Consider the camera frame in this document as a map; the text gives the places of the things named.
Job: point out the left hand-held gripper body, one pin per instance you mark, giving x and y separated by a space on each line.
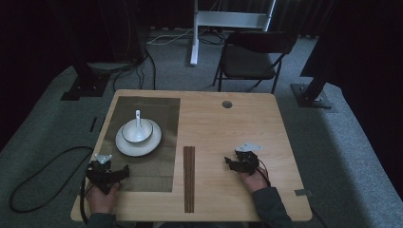
101 175

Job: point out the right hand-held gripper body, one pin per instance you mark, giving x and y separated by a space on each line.
247 163

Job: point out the white round plate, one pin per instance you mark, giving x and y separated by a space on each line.
139 148

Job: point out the person's right hand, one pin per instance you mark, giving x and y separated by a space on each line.
255 182

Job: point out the person's left hand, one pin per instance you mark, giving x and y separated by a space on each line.
101 201

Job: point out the dark grey table mat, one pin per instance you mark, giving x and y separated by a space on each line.
152 174

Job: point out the white bowl with dark rim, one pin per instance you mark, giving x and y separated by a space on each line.
130 133

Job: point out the white ceramic spoon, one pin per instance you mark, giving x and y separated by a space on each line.
138 126

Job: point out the black floor tape strip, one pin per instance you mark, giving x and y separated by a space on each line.
93 124

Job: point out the grey round table grommet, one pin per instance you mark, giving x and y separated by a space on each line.
227 104

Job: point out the grey tape piece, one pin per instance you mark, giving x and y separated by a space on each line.
303 192

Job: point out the black folding chair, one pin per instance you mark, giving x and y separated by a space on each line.
247 65

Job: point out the white metal stand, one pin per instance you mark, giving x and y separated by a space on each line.
228 19

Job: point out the black stand with base plate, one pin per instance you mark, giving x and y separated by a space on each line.
312 95
87 85

